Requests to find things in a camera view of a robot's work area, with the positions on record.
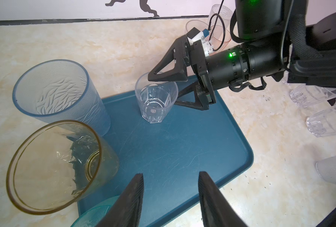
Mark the pink translucent cup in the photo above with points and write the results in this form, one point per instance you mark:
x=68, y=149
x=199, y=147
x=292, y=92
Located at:
x=215, y=37

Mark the tall blue translucent cup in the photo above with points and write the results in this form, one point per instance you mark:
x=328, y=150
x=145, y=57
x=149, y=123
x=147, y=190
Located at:
x=58, y=90

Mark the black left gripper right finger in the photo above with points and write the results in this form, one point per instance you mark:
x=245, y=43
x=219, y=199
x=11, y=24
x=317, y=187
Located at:
x=216, y=211

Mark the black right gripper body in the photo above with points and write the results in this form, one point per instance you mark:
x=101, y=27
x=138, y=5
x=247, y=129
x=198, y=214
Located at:
x=242, y=66

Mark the green translucent cup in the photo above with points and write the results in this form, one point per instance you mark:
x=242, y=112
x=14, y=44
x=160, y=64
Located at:
x=94, y=215

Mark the dark teal plastic tray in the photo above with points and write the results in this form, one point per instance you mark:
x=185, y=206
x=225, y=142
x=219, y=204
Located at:
x=170, y=155

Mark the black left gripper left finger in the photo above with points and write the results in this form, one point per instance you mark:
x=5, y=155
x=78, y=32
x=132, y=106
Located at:
x=126, y=211

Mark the yellow translucent glass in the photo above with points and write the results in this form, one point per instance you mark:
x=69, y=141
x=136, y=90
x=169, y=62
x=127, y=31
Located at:
x=58, y=165

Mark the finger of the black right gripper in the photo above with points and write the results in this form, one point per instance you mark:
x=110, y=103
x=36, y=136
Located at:
x=173, y=66
x=203, y=97

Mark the clear cup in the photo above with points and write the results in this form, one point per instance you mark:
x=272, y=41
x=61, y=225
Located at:
x=224, y=12
x=305, y=96
x=323, y=123

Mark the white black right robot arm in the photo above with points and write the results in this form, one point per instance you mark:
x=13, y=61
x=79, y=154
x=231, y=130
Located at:
x=308, y=53

